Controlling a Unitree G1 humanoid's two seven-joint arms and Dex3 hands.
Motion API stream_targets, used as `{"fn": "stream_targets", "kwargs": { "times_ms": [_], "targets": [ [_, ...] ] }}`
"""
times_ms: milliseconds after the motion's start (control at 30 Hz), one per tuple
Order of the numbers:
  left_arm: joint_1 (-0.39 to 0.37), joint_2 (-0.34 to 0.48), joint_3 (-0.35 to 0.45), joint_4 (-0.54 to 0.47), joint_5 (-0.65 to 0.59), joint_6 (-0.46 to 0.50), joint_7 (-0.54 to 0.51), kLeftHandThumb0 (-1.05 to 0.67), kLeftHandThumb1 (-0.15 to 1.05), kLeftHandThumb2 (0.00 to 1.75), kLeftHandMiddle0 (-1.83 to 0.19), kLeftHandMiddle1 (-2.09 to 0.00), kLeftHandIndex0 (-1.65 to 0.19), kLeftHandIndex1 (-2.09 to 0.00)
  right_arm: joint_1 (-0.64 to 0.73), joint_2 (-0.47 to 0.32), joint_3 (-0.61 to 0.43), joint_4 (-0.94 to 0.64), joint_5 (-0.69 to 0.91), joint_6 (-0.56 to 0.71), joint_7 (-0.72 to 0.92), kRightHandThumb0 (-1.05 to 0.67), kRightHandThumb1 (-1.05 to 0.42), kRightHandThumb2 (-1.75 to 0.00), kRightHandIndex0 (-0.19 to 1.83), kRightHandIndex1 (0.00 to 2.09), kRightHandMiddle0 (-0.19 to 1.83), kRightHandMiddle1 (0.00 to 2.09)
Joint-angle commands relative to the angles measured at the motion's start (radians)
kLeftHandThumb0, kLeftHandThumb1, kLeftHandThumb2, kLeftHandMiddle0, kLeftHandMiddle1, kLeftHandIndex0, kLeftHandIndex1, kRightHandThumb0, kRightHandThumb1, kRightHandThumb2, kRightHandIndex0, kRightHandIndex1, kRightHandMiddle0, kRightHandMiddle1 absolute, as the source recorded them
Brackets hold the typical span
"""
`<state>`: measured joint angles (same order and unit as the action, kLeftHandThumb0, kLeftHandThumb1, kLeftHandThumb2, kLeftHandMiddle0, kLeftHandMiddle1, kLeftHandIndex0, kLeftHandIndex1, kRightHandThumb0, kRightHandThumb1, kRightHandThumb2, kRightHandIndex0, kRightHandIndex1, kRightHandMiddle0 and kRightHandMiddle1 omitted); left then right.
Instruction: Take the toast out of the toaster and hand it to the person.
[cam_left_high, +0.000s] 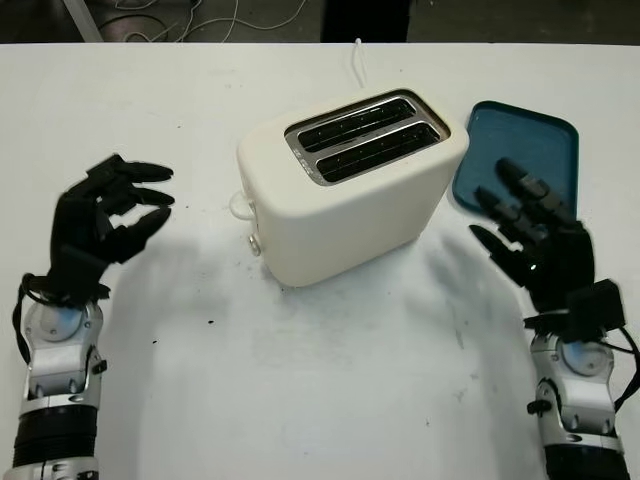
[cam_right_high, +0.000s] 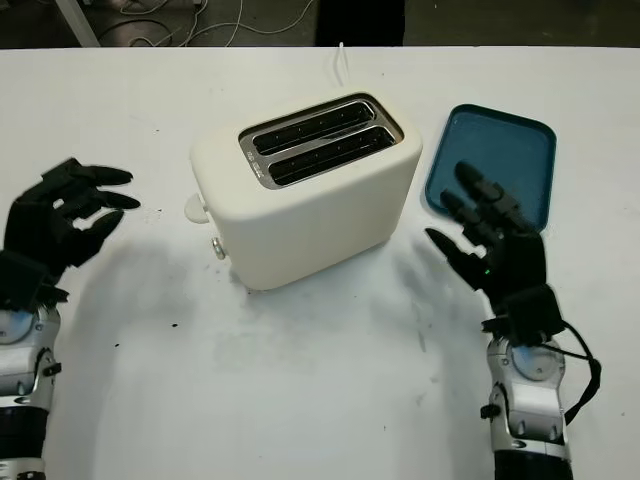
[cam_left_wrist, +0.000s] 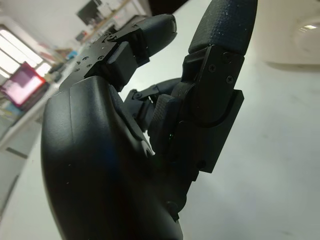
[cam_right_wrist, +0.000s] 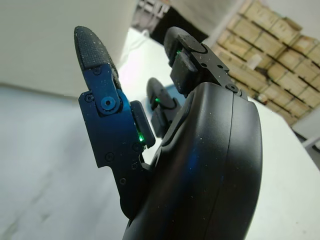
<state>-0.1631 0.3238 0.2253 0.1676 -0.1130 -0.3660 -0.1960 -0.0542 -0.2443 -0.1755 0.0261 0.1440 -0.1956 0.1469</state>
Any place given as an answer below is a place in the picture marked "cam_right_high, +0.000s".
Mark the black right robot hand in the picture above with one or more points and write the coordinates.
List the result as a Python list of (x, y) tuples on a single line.
[(515, 260)]

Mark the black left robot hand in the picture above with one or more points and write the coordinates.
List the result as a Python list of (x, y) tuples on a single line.
[(45, 225)]

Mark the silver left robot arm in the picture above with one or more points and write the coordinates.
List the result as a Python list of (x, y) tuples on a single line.
[(25, 375)]

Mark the white two-slot toaster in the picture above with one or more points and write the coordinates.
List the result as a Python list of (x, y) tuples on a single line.
[(310, 235)]

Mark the person body dark trousers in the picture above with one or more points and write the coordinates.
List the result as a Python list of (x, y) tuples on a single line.
[(360, 22)]

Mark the blue rectangular tray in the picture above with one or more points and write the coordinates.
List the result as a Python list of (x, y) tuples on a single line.
[(500, 145)]

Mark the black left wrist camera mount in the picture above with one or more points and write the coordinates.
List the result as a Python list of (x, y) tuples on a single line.
[(17, 280)]

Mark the white metal table frame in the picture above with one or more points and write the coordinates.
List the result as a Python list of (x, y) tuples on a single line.
[(75, 22)]

